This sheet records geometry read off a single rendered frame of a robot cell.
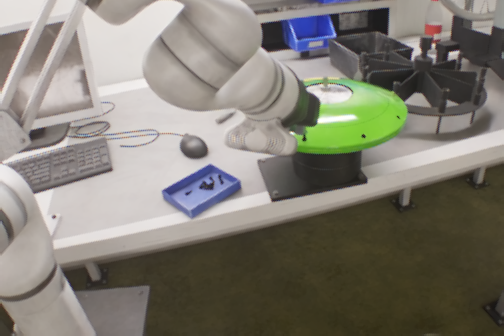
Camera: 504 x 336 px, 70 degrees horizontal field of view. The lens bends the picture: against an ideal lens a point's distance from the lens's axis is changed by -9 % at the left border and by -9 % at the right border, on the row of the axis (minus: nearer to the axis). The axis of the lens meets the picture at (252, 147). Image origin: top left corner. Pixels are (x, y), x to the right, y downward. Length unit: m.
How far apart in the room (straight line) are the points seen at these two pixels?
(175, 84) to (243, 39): 0.06
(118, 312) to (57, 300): 0.16
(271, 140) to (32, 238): 0.33
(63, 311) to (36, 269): 0.09
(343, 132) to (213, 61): 0.39
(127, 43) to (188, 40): 1.29
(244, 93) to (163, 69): 0.10
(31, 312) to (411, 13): 1.79
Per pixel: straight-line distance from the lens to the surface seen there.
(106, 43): 1.60
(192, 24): 0.31
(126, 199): 0.86
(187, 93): 0.32
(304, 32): 1.68
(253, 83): 0.38
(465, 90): 1.07
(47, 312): 0.60
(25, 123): 0.74
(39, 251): 0.56
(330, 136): 0.66
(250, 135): 0.47
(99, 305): 0.76
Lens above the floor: 1.39
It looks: 30 degrees down
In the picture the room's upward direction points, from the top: 6 degrees counter-clockwise
